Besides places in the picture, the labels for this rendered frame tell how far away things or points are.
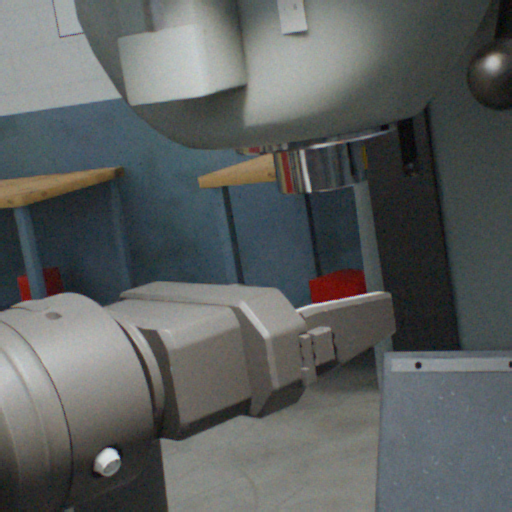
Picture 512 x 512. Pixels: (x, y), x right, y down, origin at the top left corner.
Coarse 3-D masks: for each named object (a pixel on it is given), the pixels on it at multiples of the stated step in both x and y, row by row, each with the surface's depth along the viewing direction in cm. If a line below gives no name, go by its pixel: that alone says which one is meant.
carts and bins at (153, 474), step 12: (156, 444) 259; (156, 456) 259; (144, 468) 253; (156, 468) 258; (132, 480) 250; (144, 480) 253; (156, 480) 257; (108, 492) 245; (120, 492) 247; (132, 492) 250; (144, 492) 253; (156, 492) 257; (84, 504) 243; (96, 504) 245; (108, 504) 246; (120, 504) 248; (132, 504) 250; (144, 504) 253; (156, 504) 257; (168, 504) 269
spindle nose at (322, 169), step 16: (352, 144) 61; (288, 160) 61; (304, 160) 60; (320, 160) 60; (336, 160) 60; (352, 160) 61; (288, 176) 61; (304, 176) 61; (320, 176) 60; (336, 176) 61; (352, 176) 61; (368, 176) 62; (288, 192) 62; (304, 192) 61
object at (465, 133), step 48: (432, 96) 98; (384, 144) 101; (432, 144) 99; (480, 144) 97; (384, 192) 102; (432, 192) 100; (480, 192) 98; (384, 240) 103; (432, 240) 101; (480, 240) 99; (384, 288) 104; (432, 288) 102; (480, 288) 100; (432, 336) 103; (480, 336) 101
